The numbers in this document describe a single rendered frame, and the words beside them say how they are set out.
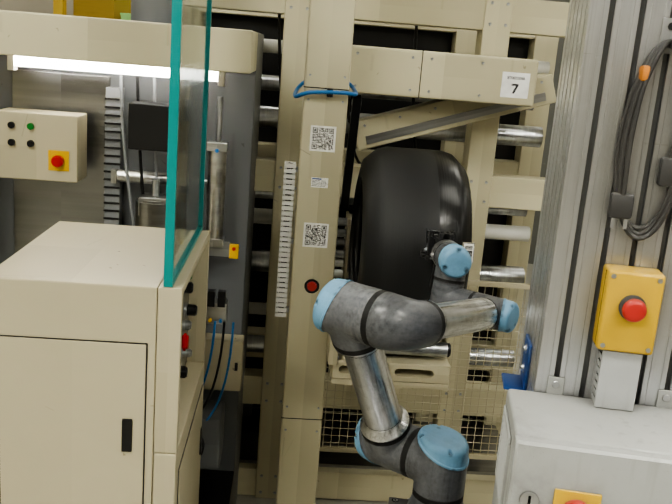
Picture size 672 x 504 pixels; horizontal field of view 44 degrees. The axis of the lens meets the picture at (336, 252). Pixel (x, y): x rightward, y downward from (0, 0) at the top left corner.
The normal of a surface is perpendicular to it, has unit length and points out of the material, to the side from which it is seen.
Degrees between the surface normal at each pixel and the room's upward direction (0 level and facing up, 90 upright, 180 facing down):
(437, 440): 7
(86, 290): 90
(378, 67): 90
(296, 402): 90
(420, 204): 54
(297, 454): 90
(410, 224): 66
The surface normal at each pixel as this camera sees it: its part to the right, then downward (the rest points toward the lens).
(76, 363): 0.04, 0.24
